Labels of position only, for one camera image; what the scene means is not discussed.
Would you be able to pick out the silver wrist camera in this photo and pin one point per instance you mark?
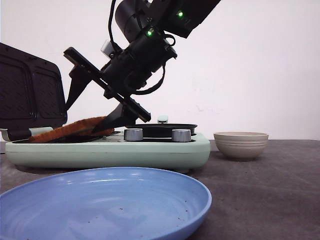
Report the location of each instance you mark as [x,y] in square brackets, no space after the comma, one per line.
[108,49]

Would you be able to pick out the beige ceramic bowl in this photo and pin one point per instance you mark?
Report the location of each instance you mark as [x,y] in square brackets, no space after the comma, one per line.
[240,145]

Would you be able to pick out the white bread slice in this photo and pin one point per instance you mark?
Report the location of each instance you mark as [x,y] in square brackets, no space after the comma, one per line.
[70,128]

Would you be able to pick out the right silver control knob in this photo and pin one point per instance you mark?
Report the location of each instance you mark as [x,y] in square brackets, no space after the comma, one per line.
[182,135]

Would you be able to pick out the breakfast maker hinged lid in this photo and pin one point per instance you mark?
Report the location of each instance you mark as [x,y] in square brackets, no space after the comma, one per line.
[31,94]

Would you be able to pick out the blue ceramic plate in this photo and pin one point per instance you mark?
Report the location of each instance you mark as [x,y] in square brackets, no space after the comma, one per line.
[115,203]

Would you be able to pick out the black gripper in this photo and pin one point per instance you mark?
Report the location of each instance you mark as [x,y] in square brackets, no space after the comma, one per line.
[124,75]

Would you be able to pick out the silver control knob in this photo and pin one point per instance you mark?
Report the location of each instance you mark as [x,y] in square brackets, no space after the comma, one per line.
[133,134]
[182,135]

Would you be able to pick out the black round frying pan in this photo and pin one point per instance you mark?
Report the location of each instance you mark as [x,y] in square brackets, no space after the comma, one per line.
[162,130]

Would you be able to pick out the mint green breakfast maker base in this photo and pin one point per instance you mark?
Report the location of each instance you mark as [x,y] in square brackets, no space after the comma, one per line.
[87,152]

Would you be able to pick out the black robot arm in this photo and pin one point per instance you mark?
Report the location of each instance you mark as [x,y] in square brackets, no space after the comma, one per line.
[148,26]

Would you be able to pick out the left silver control knob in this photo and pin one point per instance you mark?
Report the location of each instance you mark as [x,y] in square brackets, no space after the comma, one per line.
[133,134]

